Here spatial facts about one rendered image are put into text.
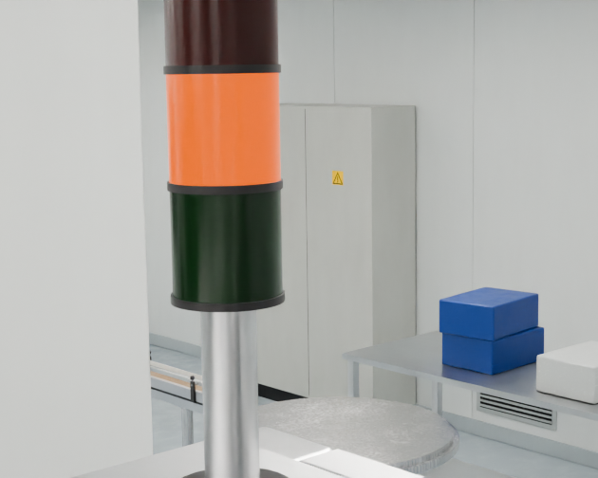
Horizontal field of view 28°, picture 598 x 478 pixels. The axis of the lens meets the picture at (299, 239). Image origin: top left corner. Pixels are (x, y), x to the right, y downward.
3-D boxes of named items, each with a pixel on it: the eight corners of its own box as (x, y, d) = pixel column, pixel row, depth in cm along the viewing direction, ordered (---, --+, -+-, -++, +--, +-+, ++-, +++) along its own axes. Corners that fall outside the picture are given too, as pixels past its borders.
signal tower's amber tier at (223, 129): (215, 191, 49) (212, 71, 48) (146, 183, 52) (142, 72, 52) (304, 181, 52) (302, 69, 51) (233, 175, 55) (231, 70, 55)
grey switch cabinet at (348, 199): (369, 432, 753) (367, 107, 724) (249, 395, 842) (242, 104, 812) (416, 418, 782) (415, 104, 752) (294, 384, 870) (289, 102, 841)
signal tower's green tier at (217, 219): (218, 310, 49) (215, 194, 49) (150, 295, 53) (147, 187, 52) (306, 294, 53) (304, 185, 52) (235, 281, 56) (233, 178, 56)
